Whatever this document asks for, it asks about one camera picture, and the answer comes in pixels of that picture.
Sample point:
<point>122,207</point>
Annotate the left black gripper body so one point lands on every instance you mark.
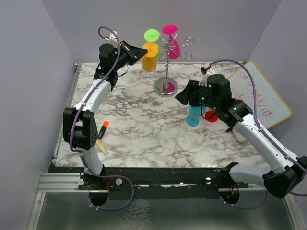
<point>125,56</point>

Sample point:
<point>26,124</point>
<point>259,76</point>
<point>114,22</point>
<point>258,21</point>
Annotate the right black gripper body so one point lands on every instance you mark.
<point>200,96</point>

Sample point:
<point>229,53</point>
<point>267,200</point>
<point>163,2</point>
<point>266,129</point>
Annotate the orange wine glass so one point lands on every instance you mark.
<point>149,61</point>

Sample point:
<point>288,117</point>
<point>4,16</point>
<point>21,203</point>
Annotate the green wine glass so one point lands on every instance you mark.
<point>153,35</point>

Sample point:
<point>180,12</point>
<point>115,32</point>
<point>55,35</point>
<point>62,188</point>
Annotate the red wine glass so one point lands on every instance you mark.
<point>211,116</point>

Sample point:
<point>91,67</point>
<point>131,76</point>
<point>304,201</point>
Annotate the blue wine glass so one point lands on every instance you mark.
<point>195,113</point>

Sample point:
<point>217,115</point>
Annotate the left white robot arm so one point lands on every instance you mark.
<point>79,126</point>

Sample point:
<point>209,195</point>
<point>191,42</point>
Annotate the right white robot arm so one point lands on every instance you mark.
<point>286,170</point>

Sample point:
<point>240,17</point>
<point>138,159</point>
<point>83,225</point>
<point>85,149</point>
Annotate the chrome wine glass rack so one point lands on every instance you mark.
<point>167,86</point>

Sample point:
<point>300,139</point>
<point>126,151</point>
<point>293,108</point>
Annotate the pink wine glass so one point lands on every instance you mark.
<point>171,31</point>

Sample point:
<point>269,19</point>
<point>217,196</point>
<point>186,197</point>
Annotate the orange capped marker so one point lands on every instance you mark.
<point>103,129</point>

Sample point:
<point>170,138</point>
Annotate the beige tube on table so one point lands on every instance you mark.
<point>101,147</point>

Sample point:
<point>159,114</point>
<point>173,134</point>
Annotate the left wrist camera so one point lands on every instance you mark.
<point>111,38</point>

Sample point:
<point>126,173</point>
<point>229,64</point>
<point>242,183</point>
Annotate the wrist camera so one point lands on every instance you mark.
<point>111,38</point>
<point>206,71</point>

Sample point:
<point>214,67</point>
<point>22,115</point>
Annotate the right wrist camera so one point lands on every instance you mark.
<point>206,71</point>

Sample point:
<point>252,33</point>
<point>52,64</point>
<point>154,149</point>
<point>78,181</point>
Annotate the whiteboard with yellow frame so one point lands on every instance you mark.
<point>271,108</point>

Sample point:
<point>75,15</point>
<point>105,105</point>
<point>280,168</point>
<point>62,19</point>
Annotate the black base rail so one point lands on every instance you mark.
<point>158,183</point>

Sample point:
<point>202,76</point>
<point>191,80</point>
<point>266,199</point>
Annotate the aluminium frame rail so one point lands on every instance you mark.
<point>64,118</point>

